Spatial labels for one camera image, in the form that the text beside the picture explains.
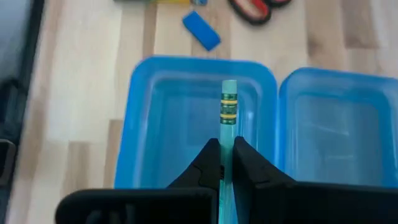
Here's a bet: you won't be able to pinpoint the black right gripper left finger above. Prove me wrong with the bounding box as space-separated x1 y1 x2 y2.
55 138 222 224

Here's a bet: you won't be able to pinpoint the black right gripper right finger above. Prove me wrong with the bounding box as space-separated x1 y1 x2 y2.
232 136 398 224

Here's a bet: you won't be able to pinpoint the blue translucent plastic pencil case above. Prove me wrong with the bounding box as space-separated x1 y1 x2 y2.
114 55 398 190

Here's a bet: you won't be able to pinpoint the pencil with green ferrule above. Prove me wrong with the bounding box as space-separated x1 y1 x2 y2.
218 80 239 224

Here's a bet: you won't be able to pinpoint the blue rectangular eraser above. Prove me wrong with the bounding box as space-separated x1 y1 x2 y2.
182 11 222 52

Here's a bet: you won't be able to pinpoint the red and black scissors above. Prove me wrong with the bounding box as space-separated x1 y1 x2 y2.
228 0 293 26

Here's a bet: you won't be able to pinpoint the green yellow crayon box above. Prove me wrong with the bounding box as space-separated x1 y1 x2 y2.
113 0 208 6

